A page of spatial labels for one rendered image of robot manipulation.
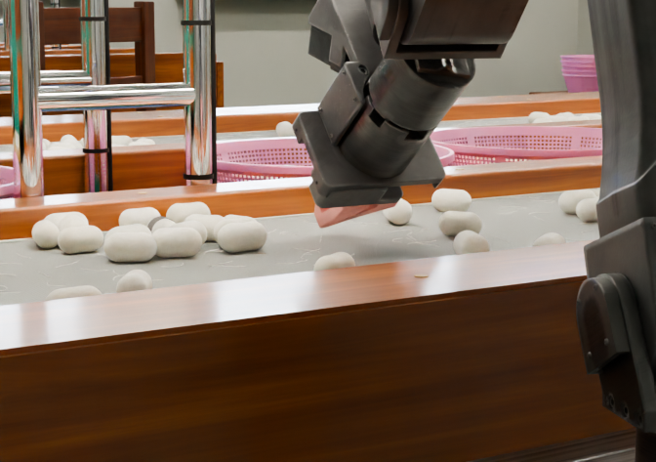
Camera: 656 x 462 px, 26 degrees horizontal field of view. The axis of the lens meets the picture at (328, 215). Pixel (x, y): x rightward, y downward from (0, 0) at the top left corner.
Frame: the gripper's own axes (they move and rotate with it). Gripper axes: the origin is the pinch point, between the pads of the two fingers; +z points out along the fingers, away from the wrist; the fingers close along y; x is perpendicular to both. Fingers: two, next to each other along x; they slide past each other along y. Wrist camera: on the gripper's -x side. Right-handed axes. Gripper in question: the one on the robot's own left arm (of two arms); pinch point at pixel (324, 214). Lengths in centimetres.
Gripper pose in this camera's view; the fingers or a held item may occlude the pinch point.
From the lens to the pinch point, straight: 108.4
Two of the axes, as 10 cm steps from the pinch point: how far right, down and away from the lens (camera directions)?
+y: -8.6, 0.7, -5.0
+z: -3.9, 5.4, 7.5
